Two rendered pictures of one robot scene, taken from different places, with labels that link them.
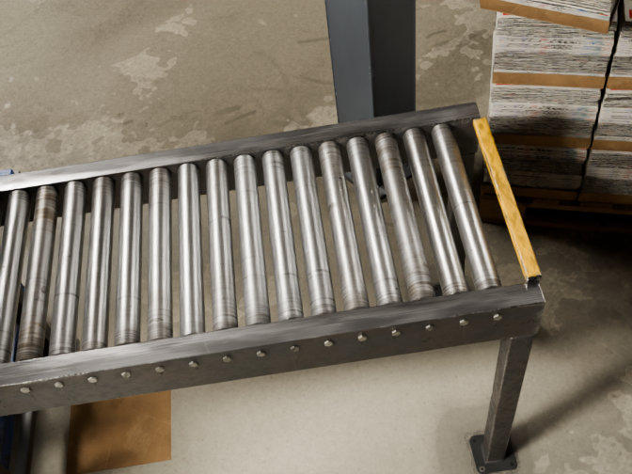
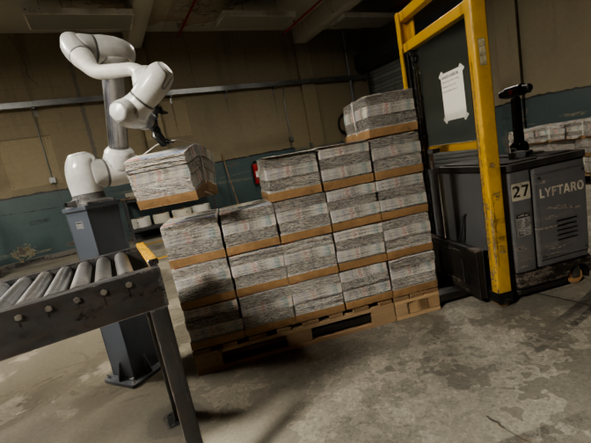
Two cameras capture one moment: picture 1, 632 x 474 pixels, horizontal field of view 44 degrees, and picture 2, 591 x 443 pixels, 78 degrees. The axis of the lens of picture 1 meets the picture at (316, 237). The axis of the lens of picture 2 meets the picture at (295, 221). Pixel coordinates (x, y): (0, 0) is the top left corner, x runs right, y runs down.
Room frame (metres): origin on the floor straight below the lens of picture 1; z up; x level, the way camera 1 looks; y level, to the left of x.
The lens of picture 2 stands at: (-0.38, -0.30, 1.03)
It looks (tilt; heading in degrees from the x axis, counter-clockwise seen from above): 10 degrees down; 333
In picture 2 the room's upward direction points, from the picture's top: 11 degrees counter-clockwise
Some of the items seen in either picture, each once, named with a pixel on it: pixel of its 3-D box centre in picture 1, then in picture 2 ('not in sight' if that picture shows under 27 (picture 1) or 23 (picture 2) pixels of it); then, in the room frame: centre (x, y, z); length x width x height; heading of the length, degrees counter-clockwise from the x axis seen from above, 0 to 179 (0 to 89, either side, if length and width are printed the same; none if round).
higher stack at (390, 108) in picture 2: not in sight; (390, 206); (1.31, -1.83, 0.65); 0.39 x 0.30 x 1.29; 162
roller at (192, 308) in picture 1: (190, 248); not in sight; (1.02, 0.27, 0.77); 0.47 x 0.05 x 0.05; 179
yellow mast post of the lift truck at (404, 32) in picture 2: not in sight; (419, 144); (1.49, -2.35, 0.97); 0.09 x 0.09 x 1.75; 72
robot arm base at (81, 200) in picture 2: not in sight; (86, 199); (1.86, -0.25, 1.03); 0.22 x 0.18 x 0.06; 123
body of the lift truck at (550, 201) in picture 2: not in sight; (507, 217); (1.06, -2.60, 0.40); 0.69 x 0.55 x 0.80; 162
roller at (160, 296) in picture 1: (160, 253); not in sight; (1.02, 0.33, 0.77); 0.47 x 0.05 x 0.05; 179
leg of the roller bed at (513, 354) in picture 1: (504, 398); (184, 406); (0.76, -0.38, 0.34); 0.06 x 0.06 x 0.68; 89
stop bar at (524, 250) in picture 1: (505, 193); (146, 251); (1.00, -0.40, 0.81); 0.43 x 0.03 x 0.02; 179
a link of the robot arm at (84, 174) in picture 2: not in sight; (84, 173); (1.87, -0.27, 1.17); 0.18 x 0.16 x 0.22; 107
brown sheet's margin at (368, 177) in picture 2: not in sight; (338, 181); (1.40, -1.55, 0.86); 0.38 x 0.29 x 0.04; 163
